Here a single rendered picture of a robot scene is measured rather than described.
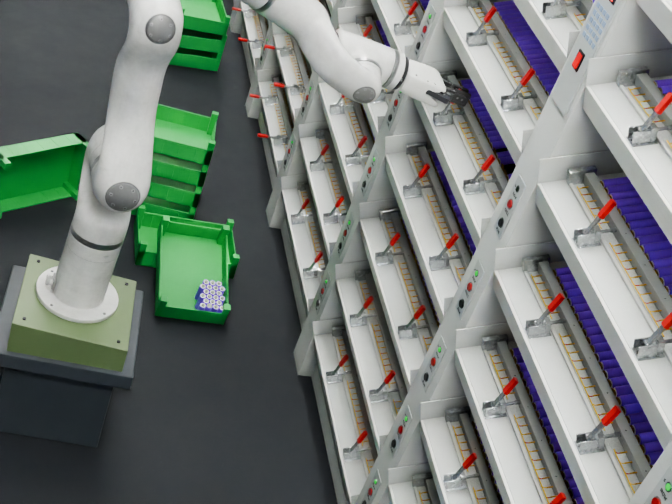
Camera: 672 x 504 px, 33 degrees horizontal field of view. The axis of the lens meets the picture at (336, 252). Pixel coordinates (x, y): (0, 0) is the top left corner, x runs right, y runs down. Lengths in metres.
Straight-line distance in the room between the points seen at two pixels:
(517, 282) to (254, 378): 1.21
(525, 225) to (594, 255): 0.24
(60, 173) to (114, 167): 1.25
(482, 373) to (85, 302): 0.94
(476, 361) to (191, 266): 1.34
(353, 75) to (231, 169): 1.70
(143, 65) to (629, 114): 0.94
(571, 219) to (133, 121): 0.91
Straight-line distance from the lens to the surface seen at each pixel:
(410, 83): 2.40
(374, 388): 2.66
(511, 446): 2.05
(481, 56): 2.39
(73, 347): 2.56
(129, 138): 2.33
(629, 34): 1.91
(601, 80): 1.94
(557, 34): 2.08
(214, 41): 4.47
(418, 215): 2.55
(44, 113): 3.98
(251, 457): 2.90
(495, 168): 2.33
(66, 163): 3.57
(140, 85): 2.28
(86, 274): 2.54
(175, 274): 3.30
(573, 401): 1.87
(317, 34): 2.28
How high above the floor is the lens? 2.03
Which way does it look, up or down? 33 degrees down
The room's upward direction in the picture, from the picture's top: 21 degrees clockwise
